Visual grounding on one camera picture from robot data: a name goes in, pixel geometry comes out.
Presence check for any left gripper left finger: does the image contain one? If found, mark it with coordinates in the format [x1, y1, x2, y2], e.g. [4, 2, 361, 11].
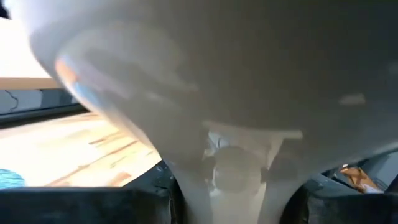
[0, 161, 187, 224]

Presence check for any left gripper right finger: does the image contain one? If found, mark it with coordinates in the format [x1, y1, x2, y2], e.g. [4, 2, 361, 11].
[279, 177, 398, 224]

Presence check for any white flood light bulb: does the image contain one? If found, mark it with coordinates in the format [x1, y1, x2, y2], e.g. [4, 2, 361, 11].
[12, 0, 398, 224]

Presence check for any blue patterned round tin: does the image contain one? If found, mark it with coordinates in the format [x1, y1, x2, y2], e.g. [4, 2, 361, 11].
[0, 169, 25, 190]

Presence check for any tan laminate desk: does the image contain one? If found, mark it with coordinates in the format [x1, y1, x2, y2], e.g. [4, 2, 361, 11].
[0, 77, 62, 90]

